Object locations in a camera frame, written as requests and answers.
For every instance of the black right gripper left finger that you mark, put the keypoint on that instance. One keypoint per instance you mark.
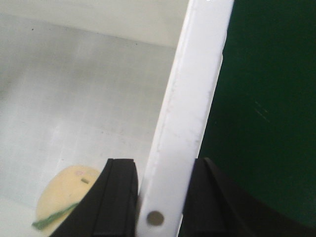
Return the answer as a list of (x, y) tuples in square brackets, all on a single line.
[(109, 207)]

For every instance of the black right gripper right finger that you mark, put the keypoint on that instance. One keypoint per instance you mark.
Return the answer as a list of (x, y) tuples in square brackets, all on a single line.
[(216, 206)]

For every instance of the yellow plush fruit toy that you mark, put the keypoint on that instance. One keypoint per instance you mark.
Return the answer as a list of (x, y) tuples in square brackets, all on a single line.
[(62, 194)]

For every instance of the white plastic Totelife crate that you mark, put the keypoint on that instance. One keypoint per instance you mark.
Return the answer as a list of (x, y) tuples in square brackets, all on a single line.
[(82, 81)]

